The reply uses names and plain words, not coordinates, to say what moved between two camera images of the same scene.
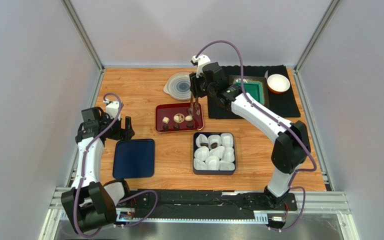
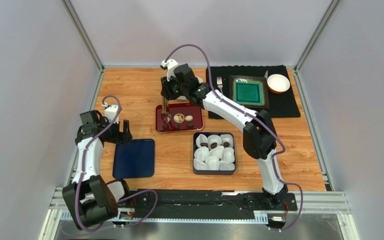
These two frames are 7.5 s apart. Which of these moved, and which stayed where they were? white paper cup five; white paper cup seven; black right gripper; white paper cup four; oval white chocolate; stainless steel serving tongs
Moved: black right gripper; stainless steel serving tongs
Stayed: white paper cup four; oval white chocolate; white paper cup seven; white paper cup five
